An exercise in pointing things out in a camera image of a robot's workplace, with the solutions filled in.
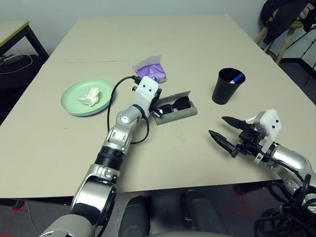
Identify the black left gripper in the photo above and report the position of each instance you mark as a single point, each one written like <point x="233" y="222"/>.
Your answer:
<point x="156" y="97"/>

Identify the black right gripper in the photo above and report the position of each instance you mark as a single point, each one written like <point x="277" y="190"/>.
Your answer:
<point x="249" y="142"/>

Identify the grey glasses case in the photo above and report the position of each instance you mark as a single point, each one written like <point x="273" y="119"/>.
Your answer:
<point x="180" y="116"/>

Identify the black sunglasses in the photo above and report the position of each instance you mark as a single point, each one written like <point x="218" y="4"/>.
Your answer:
<point x="182" y="103"/>

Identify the white tissue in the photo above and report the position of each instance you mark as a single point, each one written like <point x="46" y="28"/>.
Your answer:
<point x="91" y="96"/>

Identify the light green plate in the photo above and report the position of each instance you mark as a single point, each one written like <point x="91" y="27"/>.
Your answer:
<point x="71" y="96"/>

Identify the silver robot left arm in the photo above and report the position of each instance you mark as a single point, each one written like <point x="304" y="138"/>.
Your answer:
<point x="123" y="118"/>

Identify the black plastic cup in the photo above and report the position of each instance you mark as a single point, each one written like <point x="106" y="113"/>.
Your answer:
<point x="222" y="93"/>

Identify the purple tissue pack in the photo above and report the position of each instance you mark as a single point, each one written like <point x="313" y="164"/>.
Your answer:
<point x="151" y="70"/>

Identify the blue marker in cup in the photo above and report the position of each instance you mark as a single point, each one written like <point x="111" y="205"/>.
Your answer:
<point x="237" y="78"/>

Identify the black table foot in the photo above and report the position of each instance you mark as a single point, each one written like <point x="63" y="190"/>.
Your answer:
<point x="251" y="188"/>

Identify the dark grey robot right leg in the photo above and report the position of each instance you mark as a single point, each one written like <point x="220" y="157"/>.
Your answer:
<point x="200" y="212"/>

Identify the dark grey robot leg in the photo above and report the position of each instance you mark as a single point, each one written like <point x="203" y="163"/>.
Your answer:
<point x="135" y="214"/>
<point x="200" y="212"/>

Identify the wooden stool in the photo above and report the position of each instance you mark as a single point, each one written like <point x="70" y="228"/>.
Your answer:
<point x="284" y="47"/>

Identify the dark grey robot left leg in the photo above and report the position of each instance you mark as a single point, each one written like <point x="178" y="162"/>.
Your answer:
<point x="135" y="214"/>

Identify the yellow seat cushion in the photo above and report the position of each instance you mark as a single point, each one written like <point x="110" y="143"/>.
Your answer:
<point x="296" y="24"/>

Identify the grey power adapter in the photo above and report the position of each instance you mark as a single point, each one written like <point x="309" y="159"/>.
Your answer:
<point x="13" y="59"/>

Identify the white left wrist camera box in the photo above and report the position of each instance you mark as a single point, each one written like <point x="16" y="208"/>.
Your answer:
<point x="145" y="89"/>

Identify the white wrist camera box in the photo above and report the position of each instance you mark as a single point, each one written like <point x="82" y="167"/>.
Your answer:
<point x="271" y="121"/>
<point x="145" y="89"/>

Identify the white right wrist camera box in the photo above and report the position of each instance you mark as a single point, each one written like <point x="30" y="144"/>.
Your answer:
<point x="271" y="121"/>

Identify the black camera tripod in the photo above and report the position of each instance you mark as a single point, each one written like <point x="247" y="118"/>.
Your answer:
<point x="302" y="37"/>

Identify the beige side table black frame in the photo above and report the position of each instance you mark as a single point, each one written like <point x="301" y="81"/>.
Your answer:
<point x="10" y="29"/>

